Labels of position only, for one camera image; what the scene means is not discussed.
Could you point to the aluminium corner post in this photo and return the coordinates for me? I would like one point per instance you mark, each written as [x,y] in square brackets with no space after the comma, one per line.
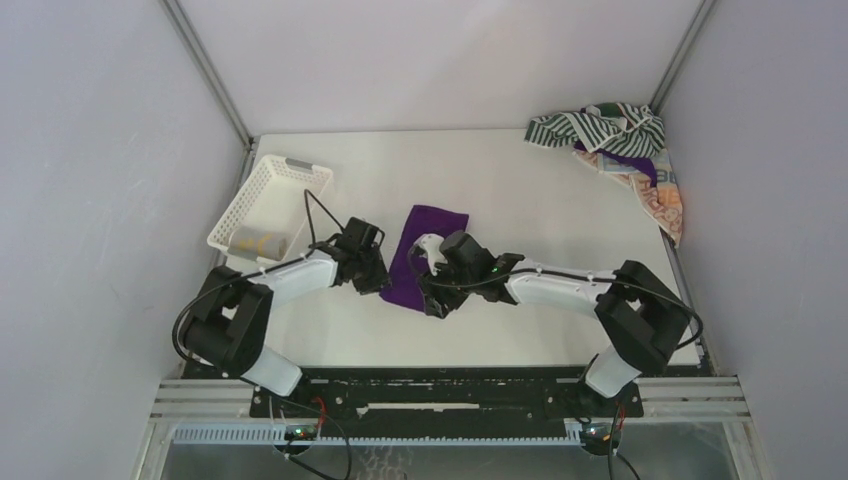
[184,28]
[681,53]

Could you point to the yellow grey patterned towel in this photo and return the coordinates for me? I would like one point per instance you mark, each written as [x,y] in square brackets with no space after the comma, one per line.
[257,244]

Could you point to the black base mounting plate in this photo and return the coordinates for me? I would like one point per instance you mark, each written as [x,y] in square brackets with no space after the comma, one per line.
[454,402]

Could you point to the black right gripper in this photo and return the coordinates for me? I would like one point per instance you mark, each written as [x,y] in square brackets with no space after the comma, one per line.
[433,288]

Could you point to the left controller board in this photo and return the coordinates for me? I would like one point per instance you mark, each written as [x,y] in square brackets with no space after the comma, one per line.
[302,433]

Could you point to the controller board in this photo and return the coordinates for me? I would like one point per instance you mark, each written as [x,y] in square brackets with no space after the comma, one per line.
[302,433]
[599,441]

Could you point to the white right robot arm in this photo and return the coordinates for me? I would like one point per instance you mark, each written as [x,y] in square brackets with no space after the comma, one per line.
[645,322]

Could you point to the aluminium corner post left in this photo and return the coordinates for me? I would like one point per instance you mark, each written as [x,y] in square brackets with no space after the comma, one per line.
[184,28]

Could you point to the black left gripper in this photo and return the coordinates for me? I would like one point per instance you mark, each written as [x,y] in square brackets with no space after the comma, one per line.
[379,277]

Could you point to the green white striped towel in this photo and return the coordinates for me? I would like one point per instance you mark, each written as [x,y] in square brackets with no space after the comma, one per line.
[622,129]

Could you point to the white slotted cable duct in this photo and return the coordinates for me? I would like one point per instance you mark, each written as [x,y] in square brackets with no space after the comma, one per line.
[267,435]

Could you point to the cream bear print towel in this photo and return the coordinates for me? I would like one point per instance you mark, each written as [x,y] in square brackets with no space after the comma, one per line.
[662,202]

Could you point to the right controller board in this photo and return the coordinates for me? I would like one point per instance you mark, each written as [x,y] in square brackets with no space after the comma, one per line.
[599,441]

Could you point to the white plastic basket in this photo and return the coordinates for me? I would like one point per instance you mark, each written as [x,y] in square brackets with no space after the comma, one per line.
[272,198]

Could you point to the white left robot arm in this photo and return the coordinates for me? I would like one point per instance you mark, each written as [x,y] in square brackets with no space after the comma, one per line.
[226,324]

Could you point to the aluminium corner post right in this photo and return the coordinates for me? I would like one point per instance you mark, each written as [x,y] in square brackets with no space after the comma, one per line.
[681,53]

